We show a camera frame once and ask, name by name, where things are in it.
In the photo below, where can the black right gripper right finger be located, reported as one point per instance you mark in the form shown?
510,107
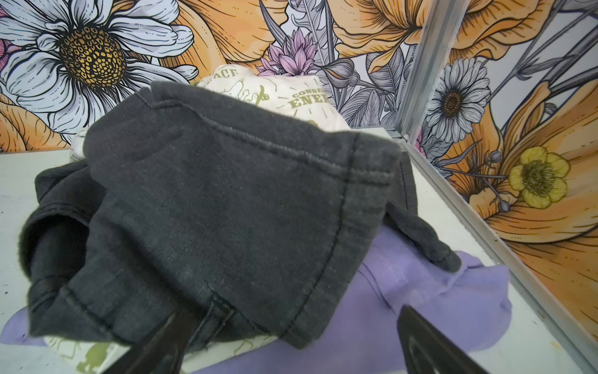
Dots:
428,350

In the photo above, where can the purple cloth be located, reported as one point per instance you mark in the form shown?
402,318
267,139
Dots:
471,307

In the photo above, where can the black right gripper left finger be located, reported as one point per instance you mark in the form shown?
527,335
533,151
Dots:
161,351

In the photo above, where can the aluminium right corner post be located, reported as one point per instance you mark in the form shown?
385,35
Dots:
439,33

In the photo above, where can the white green-printed cloth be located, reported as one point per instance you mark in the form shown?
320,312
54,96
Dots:
300,97

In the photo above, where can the dark grey cloth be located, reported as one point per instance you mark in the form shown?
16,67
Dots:
187,200

